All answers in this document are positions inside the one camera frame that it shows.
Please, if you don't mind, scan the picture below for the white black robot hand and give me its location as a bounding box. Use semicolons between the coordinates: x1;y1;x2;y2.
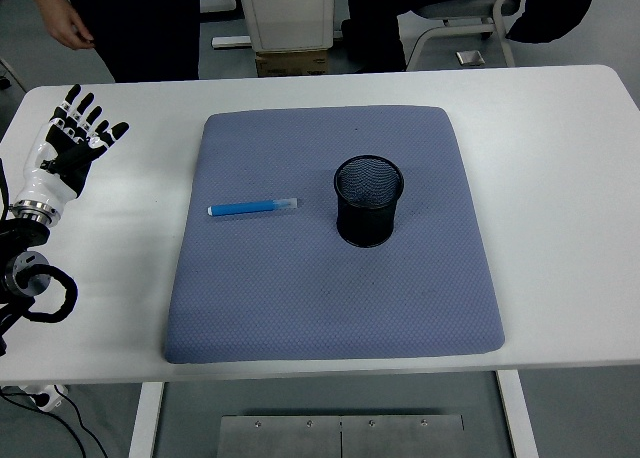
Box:
14;83;130;211

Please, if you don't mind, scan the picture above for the blue marker with clear cap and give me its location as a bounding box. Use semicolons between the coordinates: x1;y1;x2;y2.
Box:
207;196;299;218

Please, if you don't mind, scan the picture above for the black mesh pen holder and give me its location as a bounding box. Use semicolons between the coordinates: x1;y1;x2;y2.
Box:
333;154;405;249

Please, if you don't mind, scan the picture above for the white furniture leg with caster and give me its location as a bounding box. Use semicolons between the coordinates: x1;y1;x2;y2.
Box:
0;56;29;93

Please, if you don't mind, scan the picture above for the person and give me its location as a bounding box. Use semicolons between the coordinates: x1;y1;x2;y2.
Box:
18;0;219;83
339;0;516;74

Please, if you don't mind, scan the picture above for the white power strip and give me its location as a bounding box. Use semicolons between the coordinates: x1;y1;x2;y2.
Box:
19;383;69;412

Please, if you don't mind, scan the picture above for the white table leg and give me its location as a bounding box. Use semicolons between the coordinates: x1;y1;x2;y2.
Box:
495;370;540;458
127;381;165;458

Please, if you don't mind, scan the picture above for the brown cardboard box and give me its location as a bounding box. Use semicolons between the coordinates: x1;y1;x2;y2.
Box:
254;47;330;78

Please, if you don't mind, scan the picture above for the blue-grey textured mat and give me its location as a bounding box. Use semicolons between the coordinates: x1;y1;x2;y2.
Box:
163;105;506;365

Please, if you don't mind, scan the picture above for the grey metal plate with screws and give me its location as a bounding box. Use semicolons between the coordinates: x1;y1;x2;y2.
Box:
218;414;466;458

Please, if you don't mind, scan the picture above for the black bag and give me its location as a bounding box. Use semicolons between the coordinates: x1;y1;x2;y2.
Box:
504;0;601;44

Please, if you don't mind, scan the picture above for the black floor cable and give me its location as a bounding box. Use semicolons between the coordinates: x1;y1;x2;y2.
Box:
0;385;109;458

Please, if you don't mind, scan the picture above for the white pedestal cabinet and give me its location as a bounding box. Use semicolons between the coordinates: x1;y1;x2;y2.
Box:
211;0;346;53

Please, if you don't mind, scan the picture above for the white frame grey seat chair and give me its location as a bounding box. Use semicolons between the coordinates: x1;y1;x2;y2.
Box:
405;0;536;72

